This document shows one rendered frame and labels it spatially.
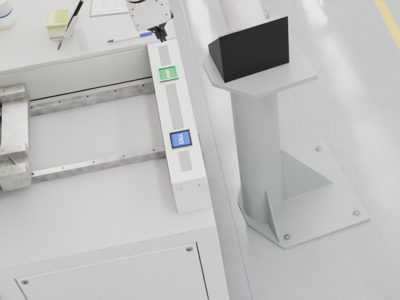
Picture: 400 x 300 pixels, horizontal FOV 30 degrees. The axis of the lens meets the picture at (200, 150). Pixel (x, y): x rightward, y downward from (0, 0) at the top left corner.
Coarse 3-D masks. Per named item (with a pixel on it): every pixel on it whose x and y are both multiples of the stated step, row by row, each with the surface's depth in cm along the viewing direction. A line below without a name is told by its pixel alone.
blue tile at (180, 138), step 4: (184, 132) 202; (172, 136) 201; (176, 136) 201; (180, 136) 201; (184, 136) 201; (188, 136) 201; (176, 140) 200; (180, 140) 200; (184, 140) 200; (188, 140) 200; (176, 144) 199; (180, 144) 199; (184, 144) 199
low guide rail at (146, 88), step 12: (144, 84) 232; (84, 96) 231; (96, 96) 231; (108, 96) 231; (120, 96) 232; (132, 96) 233; (36, 108) 230; (48, 108) 231; (60, 108) 232; (72, 108) 233; (0, 120) 232
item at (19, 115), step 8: (8, 104) 229; (16, 104) 228; (24, 104) 228; (8, 112) 226; (16, 112) 226; (24, 112) 226; (8, 120) 224; (16, 120) 224; (24, 120) 223; (8, 128) 222; (16, 128) 222; (24, 128) 221; (8, 136) 220; (16, 136) 220; (24, 136) 219; (8, 144) 218; (8, 160) 214; (16, 160) 214; (24, 160) 213; (8, 184) 208; (16, 184) 209; (24, 184) 209
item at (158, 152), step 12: (120, 156) 214; (132, 156) 213; (144, 156) 214; (156, 156) 215; (48, 168) 214; (60, 168) 214; (72, 168) 213; (84, 168) 214; (96, 168) 215; (36, 180) 214
